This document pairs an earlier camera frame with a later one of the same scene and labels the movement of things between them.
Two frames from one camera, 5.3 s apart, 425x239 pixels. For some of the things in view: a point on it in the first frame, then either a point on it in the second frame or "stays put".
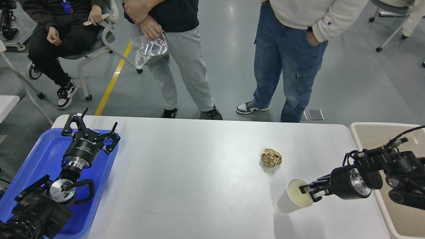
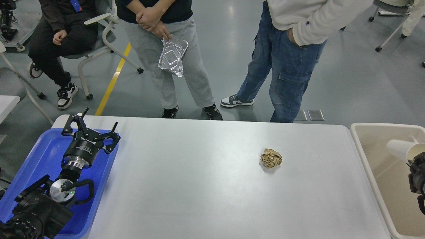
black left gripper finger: x=115 y=136 stays put
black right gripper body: x=346 y=182 -> x=416 y=178
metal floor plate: x=312 y=114 stays put
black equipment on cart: x=7 y=18 stays put
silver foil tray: x=143 y=50 -> x=170 y=59
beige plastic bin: x=403 y=221 stays put
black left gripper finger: x=67 y=130 stays put
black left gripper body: x=82 y=150 stays put
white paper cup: x=294 y=200 -> x=404 y=151
